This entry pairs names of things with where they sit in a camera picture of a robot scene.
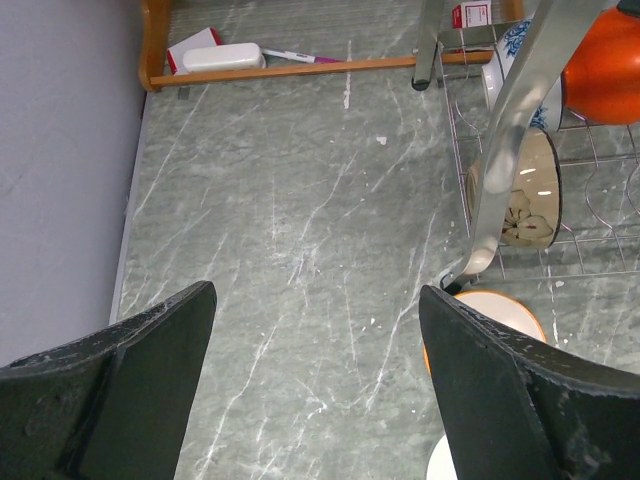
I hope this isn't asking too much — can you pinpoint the blue floral bowl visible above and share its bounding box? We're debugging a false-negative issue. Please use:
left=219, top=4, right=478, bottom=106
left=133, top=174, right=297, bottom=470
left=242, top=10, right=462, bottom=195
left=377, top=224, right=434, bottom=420
left=482, top=14, right=563, bottom=133

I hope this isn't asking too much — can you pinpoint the plain white bowl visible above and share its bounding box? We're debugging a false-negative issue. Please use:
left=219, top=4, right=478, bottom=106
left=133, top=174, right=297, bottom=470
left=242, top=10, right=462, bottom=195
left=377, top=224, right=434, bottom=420
left=424, top=434, right=457, bottom=480

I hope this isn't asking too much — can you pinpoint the wooden shelf rack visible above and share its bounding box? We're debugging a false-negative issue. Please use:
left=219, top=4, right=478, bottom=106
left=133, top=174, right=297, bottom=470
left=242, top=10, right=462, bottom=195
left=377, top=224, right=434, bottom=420
left=137, top=0, right=526, bottom=93

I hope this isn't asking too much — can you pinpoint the white rectangular case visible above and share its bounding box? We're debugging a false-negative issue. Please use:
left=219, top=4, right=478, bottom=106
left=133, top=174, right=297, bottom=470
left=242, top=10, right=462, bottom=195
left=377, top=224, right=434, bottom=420
left=182, top=42, right=266, bottom=73

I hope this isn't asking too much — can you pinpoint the red white box under rack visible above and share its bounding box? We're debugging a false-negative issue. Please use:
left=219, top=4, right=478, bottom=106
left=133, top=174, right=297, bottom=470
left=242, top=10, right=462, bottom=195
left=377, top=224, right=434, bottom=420
left=451, top=0, right=493, bottom=29

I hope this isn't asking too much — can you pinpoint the black bowl beige flower exterior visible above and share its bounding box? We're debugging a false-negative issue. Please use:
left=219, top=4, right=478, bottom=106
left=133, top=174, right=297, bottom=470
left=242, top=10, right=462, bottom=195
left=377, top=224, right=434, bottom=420
left=464, top=128, right=564, bottom=249

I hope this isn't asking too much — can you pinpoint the orange plastic bowl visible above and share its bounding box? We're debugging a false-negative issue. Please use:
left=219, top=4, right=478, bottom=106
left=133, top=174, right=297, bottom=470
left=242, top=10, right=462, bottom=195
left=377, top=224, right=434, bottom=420
left=562, top=7, right=639, bottom=125

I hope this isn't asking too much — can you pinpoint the steel dish rack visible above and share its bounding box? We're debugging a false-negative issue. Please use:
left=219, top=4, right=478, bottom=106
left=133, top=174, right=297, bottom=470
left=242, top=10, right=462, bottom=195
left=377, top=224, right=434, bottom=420
left=432, top=12, right=639, bottom=294

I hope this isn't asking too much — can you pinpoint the red white small box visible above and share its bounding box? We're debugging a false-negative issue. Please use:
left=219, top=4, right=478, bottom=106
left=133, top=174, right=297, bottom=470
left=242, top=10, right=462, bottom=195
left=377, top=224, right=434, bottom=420
left=166, top=27, right=224, bottom=75

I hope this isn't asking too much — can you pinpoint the white pink pen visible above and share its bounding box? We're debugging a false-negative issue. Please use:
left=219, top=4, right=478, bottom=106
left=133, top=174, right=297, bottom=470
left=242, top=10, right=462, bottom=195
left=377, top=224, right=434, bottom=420
left=261, top=47, right=341, bottom=64

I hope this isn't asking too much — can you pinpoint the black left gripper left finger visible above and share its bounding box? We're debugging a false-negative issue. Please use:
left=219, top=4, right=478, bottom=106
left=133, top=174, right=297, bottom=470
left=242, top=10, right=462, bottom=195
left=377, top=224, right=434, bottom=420
left=1, top=281, right=217, bottom=479

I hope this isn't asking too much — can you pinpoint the white bowl orange rim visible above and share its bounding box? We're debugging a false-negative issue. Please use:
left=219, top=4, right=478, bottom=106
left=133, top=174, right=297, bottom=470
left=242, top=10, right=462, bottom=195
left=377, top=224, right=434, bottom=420
left=419, top=285, right=547, bottom=382

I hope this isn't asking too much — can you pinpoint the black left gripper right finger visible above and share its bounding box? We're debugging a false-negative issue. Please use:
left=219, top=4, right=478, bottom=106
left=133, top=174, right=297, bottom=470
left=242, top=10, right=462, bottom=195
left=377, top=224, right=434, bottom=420
left=419, top=285, right=639, bottom=479

